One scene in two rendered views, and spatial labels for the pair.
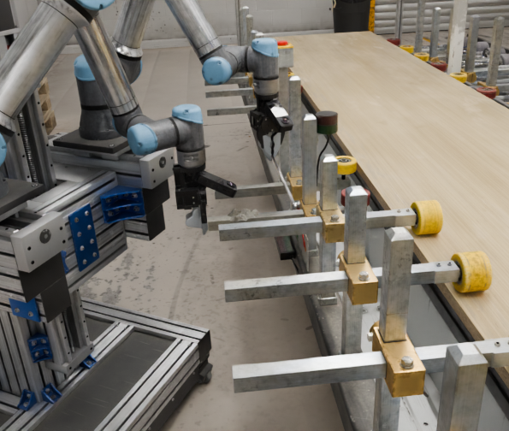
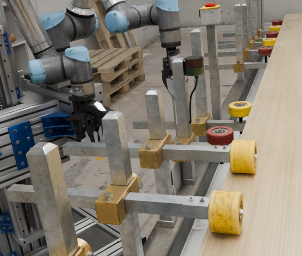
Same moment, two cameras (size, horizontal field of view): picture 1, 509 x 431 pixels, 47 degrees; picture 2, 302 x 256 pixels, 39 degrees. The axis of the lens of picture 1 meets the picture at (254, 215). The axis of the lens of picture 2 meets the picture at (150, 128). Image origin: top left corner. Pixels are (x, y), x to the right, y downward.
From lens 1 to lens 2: 0.72 m
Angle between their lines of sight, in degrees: 24
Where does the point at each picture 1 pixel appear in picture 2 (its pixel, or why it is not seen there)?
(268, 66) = (166, 19)
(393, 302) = (46, 218)
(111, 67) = (24, 16)
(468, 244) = (274, 188)
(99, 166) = (51, 95)
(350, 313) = (123, 232)
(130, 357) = not seen: hidden behind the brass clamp
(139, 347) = (92, 239)
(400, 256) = (38, 172)
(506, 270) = (286, 219)
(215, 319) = not seen: hidden behind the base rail
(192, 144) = (76, 77)
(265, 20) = not seen: outside the picture
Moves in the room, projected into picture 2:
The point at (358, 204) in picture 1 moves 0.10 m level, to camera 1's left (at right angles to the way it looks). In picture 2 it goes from (110, 128) to (68, 126)
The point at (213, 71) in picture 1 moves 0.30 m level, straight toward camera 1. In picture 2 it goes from (110, 22) to (64, 38)
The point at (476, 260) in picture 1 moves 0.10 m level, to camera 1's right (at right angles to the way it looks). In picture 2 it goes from (223, 199) to (279, 206)
